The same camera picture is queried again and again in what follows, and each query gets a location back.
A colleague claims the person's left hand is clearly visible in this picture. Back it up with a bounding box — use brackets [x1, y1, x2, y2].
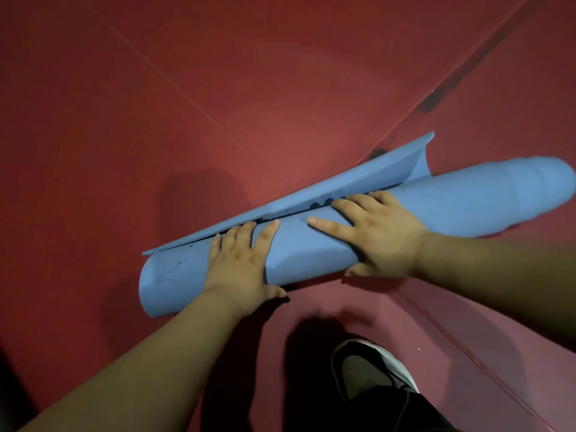
[203, 219, 289, 318]

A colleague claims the person's right hand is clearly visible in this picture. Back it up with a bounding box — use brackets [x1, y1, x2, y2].
[307, 190, 428, 278]

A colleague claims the blue foam mat roll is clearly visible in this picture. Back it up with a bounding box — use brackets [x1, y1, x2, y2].
[139, 131, 576, 319]

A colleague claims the person's left forearm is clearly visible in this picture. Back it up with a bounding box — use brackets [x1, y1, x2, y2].
[18, 288, 245, 432]

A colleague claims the person's right forearm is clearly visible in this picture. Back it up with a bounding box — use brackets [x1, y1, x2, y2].
[412, 231, 576, 352]

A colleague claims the grey and white shoe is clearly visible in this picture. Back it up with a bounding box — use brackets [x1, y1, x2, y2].
[331, 339, 420, 402]

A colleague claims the black trouser leg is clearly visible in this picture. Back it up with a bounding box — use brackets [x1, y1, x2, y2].
[338, 386, 462, 432]

